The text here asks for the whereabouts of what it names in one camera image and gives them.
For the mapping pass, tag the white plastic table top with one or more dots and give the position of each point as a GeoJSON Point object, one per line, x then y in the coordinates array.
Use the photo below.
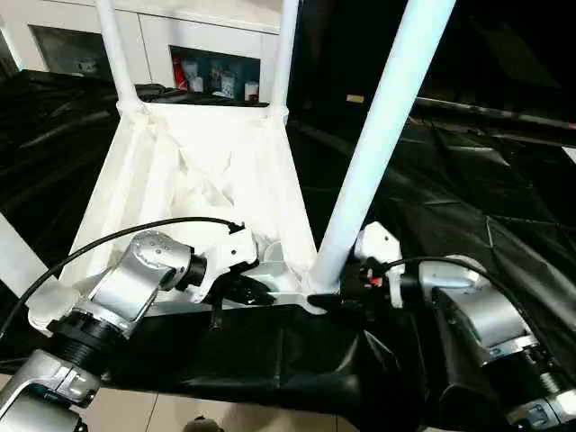
{"type": "Point", "coordinates": [189, 157]}

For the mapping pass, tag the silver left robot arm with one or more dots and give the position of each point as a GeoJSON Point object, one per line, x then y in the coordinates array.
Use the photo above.
{"type": "Point", "coordinates": [126, 279]}

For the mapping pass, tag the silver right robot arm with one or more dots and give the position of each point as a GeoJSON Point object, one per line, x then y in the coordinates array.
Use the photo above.
{"type": "Point", "coordinates": [486, 310]}

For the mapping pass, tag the black plastic mat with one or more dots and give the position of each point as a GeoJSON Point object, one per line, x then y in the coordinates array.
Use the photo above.
{"type": "Point", "coordinates": [472, 202]}

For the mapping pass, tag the brown round floor object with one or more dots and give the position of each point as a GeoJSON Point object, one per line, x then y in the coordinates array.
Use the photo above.
{"type": "Point", "coordinates": [203, 425]}

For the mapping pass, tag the small white jar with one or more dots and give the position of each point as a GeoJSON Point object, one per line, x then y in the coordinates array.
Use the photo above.
{"type": "Point", "coordinates": [196, 84]}
{"type": "Point", "coordinates": [251, 91]}

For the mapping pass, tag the dark metal rod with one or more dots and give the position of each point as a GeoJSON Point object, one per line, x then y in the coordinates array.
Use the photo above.
{"type": "Point", "coordinates": [495, 110]}

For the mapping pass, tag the red package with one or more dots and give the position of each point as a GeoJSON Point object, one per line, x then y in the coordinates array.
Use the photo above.
{"type": "Point", "coordinates": [179, 74]}

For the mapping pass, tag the black box gold label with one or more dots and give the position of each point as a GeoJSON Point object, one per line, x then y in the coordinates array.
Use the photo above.
{"type": "Point", "coordinates": [324, 54]}

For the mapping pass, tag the white flat board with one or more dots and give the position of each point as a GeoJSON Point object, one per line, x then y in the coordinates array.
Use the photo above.
{"type": "Point", "coordinates": [569, 153]}

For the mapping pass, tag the white glass-door cabinet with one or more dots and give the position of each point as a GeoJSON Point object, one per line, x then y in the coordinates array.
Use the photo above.
{"type": "Point", "coordinates": [67, 18]}

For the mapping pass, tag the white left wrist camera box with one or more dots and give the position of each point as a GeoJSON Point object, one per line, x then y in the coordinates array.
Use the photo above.
{"type": "Point", "coordinates": [231, 249]}

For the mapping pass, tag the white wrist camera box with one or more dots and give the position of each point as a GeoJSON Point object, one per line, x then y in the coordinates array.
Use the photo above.
{"type": "Point", "coordinates": [378, 240]}
{"type": "Point", "coordinates": [231, 249]}

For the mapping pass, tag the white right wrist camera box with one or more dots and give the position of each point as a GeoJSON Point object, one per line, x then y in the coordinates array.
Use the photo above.
{"type": "Point", "coordinates": [378, 240]}

